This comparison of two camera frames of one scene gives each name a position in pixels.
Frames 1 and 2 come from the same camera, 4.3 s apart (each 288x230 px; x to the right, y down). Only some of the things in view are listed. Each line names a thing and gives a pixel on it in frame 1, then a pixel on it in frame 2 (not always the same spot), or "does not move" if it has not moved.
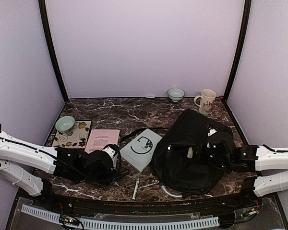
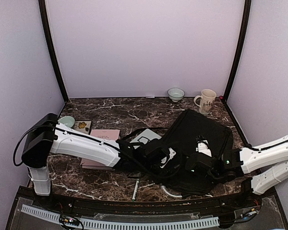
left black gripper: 109,177 -> 166,173
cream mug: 207,99 does not move
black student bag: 177,155 does not move
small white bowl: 175,94 does not move
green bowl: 65,124 does not move
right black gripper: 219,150 -> 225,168
